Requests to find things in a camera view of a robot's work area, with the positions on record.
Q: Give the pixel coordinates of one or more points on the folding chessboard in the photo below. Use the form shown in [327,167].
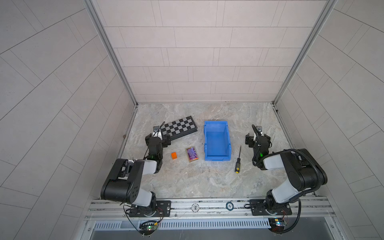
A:
[179,128]

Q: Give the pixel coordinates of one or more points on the purple card box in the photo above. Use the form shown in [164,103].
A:
[192,154]

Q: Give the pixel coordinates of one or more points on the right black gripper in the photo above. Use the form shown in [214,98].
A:
[251,140]

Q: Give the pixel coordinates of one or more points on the aluminium rail frame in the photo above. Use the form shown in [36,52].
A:
[215,208]

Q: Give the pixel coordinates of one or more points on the small orange cube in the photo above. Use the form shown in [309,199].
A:
[174,155]

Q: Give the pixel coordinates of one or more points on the left circuit board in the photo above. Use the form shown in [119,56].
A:
[148,227]

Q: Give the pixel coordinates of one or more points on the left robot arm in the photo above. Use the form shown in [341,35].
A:
[123,183]

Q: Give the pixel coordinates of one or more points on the blue plastic bin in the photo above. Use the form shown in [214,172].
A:
[217,141]

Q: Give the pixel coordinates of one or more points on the right circuit board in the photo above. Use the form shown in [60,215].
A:
[277,225]

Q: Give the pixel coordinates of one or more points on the black yellow screwdriver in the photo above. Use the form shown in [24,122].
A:
[238,162]

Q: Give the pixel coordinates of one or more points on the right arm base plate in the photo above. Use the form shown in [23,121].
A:
[260,207]

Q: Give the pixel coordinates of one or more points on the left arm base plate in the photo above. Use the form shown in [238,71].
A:
[160,209]

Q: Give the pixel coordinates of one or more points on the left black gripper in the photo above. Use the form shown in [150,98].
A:
[165,141]

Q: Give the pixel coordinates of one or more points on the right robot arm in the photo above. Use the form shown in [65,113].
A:
[304,174]

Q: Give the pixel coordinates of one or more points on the circuit board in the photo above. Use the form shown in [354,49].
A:
[148,227]
[277,225]

